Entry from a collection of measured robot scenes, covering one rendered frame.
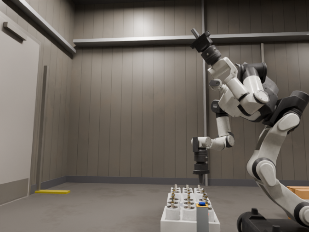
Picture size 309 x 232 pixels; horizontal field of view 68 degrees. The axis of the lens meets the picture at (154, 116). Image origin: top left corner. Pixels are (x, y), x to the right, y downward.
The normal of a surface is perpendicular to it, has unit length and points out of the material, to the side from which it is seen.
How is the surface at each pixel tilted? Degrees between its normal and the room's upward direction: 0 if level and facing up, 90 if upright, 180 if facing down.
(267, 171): 90
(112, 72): 90
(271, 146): 90
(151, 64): 90
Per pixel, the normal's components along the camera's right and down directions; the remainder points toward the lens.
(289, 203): -0.08, -0.12
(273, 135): -0.19, 0.29
